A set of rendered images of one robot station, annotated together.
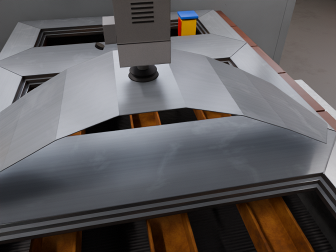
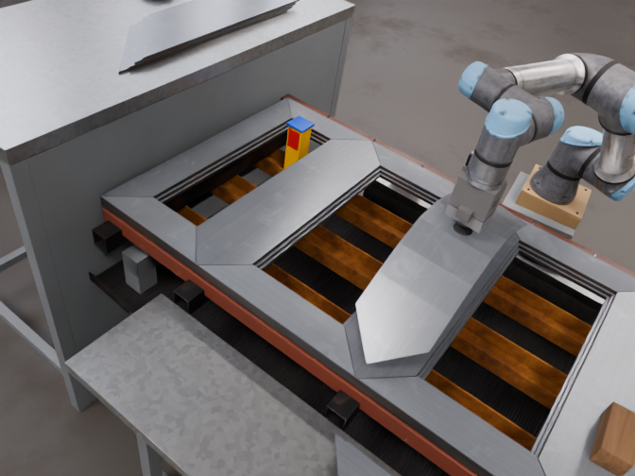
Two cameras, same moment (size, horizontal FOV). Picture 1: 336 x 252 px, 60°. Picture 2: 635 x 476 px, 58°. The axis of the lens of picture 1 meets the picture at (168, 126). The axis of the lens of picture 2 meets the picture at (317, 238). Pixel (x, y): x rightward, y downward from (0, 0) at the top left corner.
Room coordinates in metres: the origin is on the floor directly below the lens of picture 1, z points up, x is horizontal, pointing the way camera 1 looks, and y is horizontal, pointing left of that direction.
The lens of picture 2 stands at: (-0.04, 0.98, 1.81)
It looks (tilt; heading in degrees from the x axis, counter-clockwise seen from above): 43 degrees down; 311
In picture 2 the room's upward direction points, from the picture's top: 11 degrees clockwise
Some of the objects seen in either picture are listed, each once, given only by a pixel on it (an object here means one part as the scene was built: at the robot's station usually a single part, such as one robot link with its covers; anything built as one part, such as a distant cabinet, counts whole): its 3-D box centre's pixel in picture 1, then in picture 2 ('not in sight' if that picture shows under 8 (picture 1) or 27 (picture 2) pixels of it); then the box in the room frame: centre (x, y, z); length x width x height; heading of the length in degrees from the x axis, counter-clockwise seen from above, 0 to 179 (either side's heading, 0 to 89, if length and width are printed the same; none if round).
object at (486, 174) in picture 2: not in sight; (488, 164); (0.37, 0.04, 1.18); 0.08 x 0.08 x 0.05
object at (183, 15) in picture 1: (187, 16); (300, 126); (1.01, -0.07, 0.88); 0.06 x 0.06 x 0.02; 11
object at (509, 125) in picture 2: not in sight; (504, 131); (0.36, 0.03, 1.26); 0.09 x 0.08 x 0.11; 85
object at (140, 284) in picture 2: not in sight; (146, 329); (0.99, 0.49, 0.34); 0.06 x 0.06 x 0.68; 11
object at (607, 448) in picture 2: not in sight; (616, 438); (-0.11, 0.10, 0.87); 0.12 x 0.06 x 0.05; 106
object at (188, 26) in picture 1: (186, 44); (296, 153); (1.01, -0.07, 0.78); 0.05 x 0.05 x 0.19; 11
